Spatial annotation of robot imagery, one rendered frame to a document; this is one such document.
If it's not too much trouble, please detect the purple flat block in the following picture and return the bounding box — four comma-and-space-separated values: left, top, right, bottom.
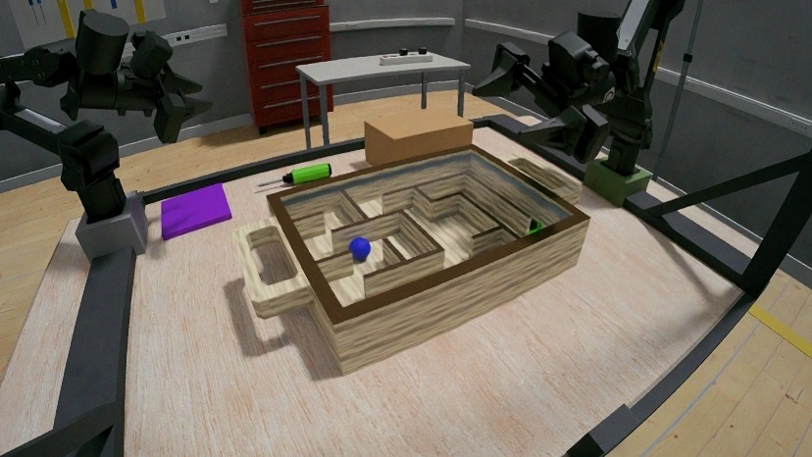
161, 183, 232, 241

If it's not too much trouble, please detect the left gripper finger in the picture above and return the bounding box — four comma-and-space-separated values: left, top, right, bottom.
177, 88, 213, 122
163, 62, 203, 95

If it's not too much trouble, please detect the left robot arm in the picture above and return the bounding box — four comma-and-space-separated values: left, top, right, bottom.
0, 9, 174, 225

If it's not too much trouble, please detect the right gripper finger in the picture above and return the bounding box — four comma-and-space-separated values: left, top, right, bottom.
472, 51, 518, 97
517, 105, 587, 157

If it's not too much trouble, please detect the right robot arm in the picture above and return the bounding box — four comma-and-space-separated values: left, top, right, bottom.
541, 0, 685, 178

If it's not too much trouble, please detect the green screwdriver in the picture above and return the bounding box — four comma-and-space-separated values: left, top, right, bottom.
263, 163, 332, 186

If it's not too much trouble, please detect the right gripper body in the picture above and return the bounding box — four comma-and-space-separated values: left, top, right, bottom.
491, 42, 610, 164

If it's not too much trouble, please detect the wooden maze board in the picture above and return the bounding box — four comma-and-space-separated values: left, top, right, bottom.
230, 144, 591, 376

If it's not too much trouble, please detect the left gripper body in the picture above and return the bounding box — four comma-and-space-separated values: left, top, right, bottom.
112, 66, 185, 143

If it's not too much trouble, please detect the brown cardboard box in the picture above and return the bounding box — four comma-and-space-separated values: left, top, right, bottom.
364, 107, 474, 167

